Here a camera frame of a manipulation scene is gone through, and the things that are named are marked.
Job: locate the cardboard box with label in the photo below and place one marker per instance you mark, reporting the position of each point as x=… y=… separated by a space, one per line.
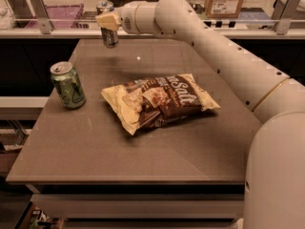
x=223 y=8

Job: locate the brown table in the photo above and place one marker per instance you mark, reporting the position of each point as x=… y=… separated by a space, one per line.
x=82 y=164

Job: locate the brown yellow chip bag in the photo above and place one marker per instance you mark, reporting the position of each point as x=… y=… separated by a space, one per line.
x=157 y=101

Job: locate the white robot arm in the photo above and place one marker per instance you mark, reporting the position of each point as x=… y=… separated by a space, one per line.
x=275 y=174

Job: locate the metal railing post left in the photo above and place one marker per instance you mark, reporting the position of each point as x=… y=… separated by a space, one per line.
x=44 y=23

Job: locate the metal railing post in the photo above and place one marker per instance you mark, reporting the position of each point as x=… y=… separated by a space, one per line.
x=44 y=23
x=284 y=22

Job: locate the green soda can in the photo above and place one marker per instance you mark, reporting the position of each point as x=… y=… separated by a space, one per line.
x=67 y=83

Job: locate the purple plastic crate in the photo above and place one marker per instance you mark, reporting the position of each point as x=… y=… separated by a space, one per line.
x=65 y=16

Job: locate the metal railing post right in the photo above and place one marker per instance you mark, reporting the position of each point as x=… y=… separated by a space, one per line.
x=284 y=22

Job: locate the silver blue redbull can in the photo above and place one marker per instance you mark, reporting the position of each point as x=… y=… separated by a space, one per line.
x=110 y=38

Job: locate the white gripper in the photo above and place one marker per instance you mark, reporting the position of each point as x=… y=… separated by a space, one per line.
x=127 y=19

